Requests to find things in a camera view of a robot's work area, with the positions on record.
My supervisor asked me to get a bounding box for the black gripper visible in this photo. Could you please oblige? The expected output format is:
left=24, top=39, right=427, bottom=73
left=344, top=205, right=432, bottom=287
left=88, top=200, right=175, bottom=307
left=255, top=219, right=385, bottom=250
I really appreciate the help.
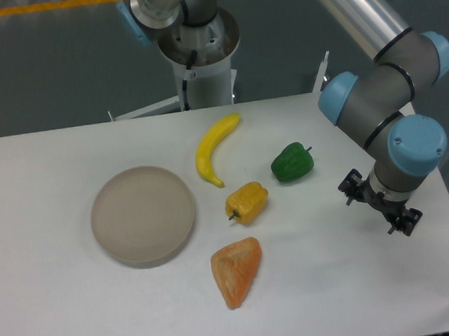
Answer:
left=338, top=168, right=423, bottom=237

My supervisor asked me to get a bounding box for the yellow bell pepper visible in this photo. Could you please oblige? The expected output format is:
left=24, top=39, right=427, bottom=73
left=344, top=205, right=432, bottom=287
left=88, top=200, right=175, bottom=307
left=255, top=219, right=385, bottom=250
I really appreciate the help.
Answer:
left=225, top=181, right=269, bottom=225

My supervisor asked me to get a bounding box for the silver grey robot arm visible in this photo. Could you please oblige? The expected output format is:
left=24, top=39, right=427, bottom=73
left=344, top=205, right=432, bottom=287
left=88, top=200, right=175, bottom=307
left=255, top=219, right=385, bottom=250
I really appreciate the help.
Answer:
left=117, top=0, right=449, bottom=235

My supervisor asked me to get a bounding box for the green bell pepper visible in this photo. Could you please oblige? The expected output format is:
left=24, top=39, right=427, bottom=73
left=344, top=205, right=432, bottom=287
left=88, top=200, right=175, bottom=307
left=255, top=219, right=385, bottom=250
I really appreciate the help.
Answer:
left=270, top=142, right=315, bottom=183

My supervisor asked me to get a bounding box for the orange toast slice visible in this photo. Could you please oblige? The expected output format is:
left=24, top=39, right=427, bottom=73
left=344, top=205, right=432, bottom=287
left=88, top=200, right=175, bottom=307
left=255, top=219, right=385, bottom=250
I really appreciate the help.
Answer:
left=211, top=237, right=263, bottom=309

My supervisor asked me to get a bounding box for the yellow banana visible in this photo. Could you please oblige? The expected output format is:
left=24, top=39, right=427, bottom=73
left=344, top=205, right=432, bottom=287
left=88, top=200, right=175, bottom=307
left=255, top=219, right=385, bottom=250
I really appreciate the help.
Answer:
left=195, top=113, right=241, bottom=188

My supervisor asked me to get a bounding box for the beige round plate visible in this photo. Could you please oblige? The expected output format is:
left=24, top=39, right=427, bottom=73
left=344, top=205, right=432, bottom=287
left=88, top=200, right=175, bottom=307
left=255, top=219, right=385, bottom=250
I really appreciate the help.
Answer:
left=90, top=166, right=196, bottom=269

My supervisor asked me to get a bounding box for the white metal frame bracket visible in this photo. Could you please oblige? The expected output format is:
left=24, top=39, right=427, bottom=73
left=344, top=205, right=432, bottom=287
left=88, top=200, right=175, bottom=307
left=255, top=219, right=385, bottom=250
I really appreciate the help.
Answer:
left=312, top=50, right=329, bottom=93

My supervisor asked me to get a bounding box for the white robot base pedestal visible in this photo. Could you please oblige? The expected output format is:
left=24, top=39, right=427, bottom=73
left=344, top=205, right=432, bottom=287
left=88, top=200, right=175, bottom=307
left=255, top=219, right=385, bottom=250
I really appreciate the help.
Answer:
left=158, top=7, right=240, bottom=111

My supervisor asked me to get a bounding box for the black cable on pedestal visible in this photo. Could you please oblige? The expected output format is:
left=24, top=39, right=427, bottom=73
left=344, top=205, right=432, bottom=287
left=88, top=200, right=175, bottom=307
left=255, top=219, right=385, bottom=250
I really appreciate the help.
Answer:
left=177, top=49, right=204, bottom=112

